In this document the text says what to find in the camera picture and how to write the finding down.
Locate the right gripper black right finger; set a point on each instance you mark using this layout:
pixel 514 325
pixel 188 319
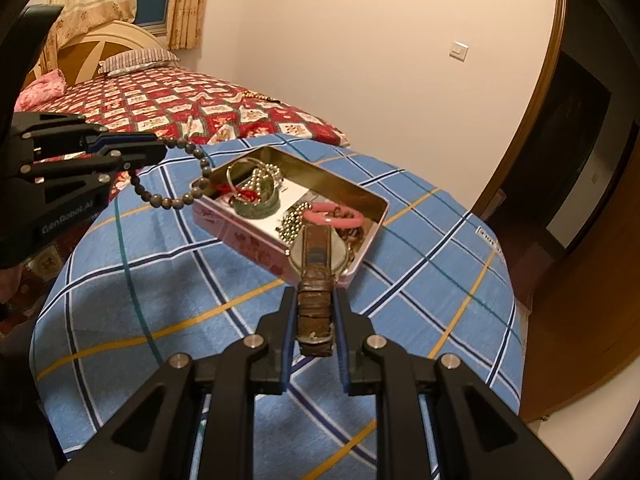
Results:
pixel 434 416

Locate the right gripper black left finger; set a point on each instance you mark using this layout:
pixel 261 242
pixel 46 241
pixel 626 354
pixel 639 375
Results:
pixel 195 416

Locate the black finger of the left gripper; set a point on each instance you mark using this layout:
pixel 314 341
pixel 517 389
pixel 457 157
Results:
pixel 77 186
pixel 46 134

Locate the gold coin red tassel charm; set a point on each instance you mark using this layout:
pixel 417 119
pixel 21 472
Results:
pixel 241 194

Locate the green jade bangle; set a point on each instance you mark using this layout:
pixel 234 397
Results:
pixel 265 206

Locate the brown leather strap watch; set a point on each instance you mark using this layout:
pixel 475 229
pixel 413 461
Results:
pixel 318 255

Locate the pink bangle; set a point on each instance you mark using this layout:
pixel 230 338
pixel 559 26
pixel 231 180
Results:
pixel 338 216

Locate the brown wooden bead mala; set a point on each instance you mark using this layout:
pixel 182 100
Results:
pixel 354 238

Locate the person's left hand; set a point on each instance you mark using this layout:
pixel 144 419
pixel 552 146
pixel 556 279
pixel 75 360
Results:
pixel 10 280

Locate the pink cloth on bed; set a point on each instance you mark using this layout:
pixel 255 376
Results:
pixel 43 89

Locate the cream wooden headboard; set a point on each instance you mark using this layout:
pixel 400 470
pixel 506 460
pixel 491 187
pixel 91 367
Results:
pixel 79 58

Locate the striped pillow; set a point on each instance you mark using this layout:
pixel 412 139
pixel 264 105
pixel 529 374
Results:
pixel 132 61

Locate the red patterned bed quilt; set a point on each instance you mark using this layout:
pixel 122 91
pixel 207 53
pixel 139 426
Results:
pixel 173 102

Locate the blue plaid table cloth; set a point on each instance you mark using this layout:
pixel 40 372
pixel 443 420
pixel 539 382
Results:
pixel 146 283

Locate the small beads on bed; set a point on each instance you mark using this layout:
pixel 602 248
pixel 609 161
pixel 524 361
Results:
pixel 247 94

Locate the pink metal tin box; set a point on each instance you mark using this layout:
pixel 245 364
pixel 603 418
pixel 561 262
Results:
pixel 213 213

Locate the printed paper leaflet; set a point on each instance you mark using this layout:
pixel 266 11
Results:
pixel 285 225

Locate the dark wooden door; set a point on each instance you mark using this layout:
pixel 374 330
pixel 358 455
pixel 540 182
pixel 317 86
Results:
pixel 564 204

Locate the white wall switch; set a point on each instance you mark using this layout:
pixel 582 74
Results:
pixel 458 51

